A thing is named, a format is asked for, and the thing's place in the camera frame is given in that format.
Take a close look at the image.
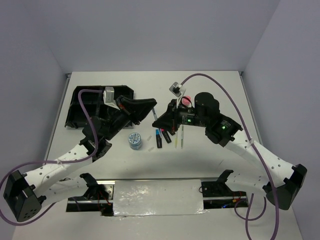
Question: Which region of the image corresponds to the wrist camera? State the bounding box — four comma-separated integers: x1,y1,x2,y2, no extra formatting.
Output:
169,82,186,98
103,86,117,108

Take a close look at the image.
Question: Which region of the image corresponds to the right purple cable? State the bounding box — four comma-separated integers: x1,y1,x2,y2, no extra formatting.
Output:
182,72,280,240

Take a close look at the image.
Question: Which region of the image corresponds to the purple cable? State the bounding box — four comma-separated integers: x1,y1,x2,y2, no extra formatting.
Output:
182,72,280,240
0,89,106,226

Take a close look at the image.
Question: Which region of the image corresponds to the pink capped small bottle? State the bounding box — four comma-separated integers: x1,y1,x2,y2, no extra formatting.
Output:
181,96,192,107

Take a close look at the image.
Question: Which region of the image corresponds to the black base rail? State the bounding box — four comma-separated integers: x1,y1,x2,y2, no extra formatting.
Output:
66,180,248,217

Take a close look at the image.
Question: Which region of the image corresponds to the silver foil covered panel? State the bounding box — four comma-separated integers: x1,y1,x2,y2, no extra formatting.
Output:
113,179,206,217

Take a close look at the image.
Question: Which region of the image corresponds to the yellow slim pen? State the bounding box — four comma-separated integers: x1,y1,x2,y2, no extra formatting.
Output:
174,131,178,149

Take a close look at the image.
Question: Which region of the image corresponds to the blue patterned round tin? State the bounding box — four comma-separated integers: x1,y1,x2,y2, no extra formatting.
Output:
128,132,143,150

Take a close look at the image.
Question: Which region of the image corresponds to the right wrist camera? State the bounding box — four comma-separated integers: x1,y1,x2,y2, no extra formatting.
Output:
169,82,186,98

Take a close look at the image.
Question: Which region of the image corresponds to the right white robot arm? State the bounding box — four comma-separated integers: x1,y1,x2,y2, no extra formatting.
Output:
152,92,307,210

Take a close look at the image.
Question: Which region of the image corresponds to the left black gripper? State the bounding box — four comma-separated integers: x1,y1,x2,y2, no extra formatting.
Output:
105,98,159,142

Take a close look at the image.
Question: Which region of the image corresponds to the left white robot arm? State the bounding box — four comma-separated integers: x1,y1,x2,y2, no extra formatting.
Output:
0,96,157,226

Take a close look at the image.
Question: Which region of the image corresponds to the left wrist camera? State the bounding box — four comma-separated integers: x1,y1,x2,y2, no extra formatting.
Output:
103,86,117,108

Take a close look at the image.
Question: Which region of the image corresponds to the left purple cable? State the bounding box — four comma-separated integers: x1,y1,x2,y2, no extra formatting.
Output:
0,89,106,226

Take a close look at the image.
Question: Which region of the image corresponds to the blue slim pen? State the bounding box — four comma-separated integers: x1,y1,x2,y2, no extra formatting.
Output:
152,108,158,121

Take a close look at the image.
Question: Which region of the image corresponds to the pink highlighter marker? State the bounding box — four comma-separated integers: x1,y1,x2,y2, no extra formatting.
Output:
161,129,172,144

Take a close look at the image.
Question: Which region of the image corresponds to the black compartment organizer tray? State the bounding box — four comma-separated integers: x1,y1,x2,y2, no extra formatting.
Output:
64,84,136,130

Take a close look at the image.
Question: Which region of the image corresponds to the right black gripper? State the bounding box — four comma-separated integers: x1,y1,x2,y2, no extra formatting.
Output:
152,96,209,130

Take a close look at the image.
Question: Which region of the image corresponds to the blue highlighter marker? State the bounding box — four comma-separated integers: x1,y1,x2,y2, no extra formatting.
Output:
155,129,163,149

